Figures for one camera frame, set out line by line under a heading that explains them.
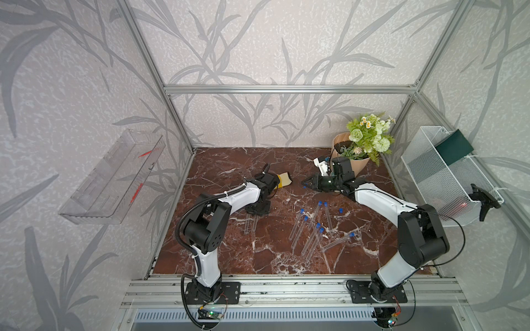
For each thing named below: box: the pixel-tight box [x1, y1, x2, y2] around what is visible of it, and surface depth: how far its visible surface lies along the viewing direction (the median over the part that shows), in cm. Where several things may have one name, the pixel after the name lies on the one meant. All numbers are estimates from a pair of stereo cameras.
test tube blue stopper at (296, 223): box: [288, 208, 306, 241], surface depth 93 cm
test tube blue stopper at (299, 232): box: [290, 215, 309, 250], surface depth 90 cm
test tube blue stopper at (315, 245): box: [305, 227, 326, 264], surface depth 86 cm
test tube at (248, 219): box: [244, 213, 251, 235], surface depth 92 cm
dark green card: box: [434, 128, 475, 167], surface depth 73 cm
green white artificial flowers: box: [339, 113, 397, 167], surface depth 90 cm
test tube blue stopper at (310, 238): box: [300, 222, 321, 256], surface depth 88 cm
